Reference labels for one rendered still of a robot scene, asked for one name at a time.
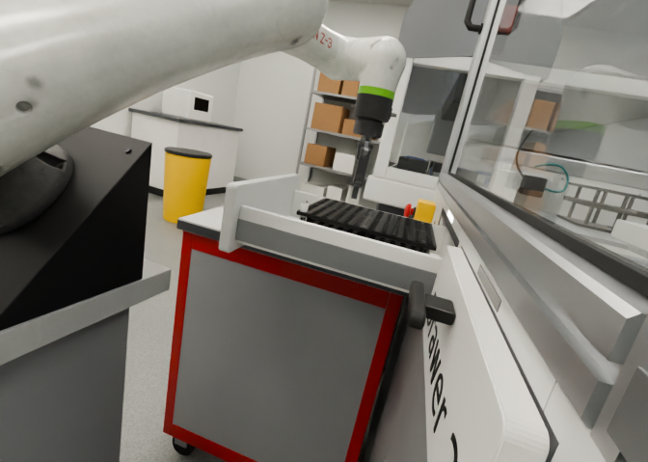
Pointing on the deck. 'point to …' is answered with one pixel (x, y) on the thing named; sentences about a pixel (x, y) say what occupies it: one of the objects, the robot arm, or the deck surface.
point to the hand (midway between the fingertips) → (352, 197)
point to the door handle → (473, 8)
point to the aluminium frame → (563, 296)
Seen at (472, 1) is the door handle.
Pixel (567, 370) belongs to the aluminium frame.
